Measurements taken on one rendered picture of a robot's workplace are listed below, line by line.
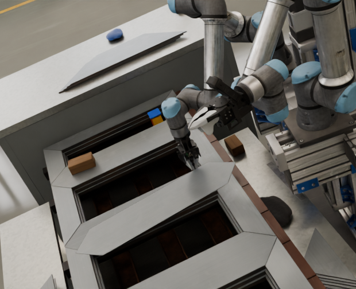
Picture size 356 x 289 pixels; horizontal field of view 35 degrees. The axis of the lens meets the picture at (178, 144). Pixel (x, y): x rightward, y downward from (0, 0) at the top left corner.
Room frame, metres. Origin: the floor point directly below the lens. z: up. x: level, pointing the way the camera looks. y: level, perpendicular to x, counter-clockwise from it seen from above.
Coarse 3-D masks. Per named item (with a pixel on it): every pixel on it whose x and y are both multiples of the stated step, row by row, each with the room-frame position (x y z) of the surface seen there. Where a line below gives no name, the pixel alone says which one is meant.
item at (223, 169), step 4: (212, 164) 1.86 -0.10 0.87; (216, 164) 1.85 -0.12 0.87; (220, 164) 1.84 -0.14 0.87; (224, 164) 1.84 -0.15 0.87; (216, 168) 1.83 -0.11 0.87; (220, 168) 1.82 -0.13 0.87; (224, 168) 1.81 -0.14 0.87; (228, 168) 1.80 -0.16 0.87; (216, 172) 1.80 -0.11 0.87; (220, 172) 1.79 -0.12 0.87; (224, 172) 1.79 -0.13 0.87; (228, 172) 1.78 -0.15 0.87; (220, 176) 1.77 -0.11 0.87; (224, 176) 1.76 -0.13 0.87; (228, 176) 1.75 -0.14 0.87; (228, 180) 1.73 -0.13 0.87
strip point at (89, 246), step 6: (90, 234) 1.74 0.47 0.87; (84, 240) 1.72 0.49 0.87; (90, 240) 1.71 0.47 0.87; (84, 246) 1.69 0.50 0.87; (90, 246) 1.67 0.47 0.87; (96, 246) 1.66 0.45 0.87; (78, 252) 1.66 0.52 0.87; (84, 252) 1.65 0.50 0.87; (90, 252) 1.64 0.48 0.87; (96, 252) 1.63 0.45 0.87
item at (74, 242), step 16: (144, 112) 2.47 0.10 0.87; (112, 128) 2.45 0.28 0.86; (128, 128) 2.44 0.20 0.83; (80, 144) 2.43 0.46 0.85; (96, 144) 2.43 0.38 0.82; (176, 144) 2.13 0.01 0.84; (64, 160) 2.35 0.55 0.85; (144, 160) 2.12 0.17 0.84; (96, 176) 2.10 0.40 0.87; (112, 176) 2.10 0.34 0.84; (80, 192) 2.08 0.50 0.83; (80, 208) 1.97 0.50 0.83; (192, 208) 1.68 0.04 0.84; (224, 208) 1.63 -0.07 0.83; (80, 224) 1.82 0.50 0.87; (96, 224) 1.78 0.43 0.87; (160, 224) 1.67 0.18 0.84; (80, 240) 1.73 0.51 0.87; (96, 256) 1.64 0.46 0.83; (96, 272) 1.54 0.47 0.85; (256, 272) 1.26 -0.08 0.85; (224, 288) 1.24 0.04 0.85; (240, 288) 1.24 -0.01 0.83; (272, 288) 1.19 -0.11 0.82
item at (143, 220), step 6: (138, 204) 1.80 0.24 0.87; (144, 204) 1.79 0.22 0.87; (126, 210) 1.79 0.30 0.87; (132, 210) 1.78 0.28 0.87; (138, 210) 1.76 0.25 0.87; (144, 210) 1.75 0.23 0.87; (132, 216) 1.75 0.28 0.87; (138, 216) 1.73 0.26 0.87; (144, 216) 1.72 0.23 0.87; (150, 216) 1.70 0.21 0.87; (138, 222) 1.70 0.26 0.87; (144, 222) 1.68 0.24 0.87; (150, 222) 1.67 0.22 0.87; (156, 222) 1.66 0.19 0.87; (138, 228) 1.66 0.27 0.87; (144, 228) 1.65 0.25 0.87
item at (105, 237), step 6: (102, 222) 1.78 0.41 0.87; (108, 222) 1.77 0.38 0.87; (90, 228) 1.77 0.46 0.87; (96, 228) 1.76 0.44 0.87; (102, 228) 1.75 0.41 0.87; (108, 228) 1.73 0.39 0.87; (96, 234) 1.73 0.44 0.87; (102, 234) 1.71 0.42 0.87; (108, 234) 1.70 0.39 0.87; (114, 234) 1.69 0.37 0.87; (96, 240) 1.69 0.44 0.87; (102, 240) 1.68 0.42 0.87; (108, 240) 1.67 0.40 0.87; (114, 240) 1.65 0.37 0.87; (102, 246) 1.65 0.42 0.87; (108, 246) 1.63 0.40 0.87; (114, 246) 1.62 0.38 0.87; (102, 252) 1.61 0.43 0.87
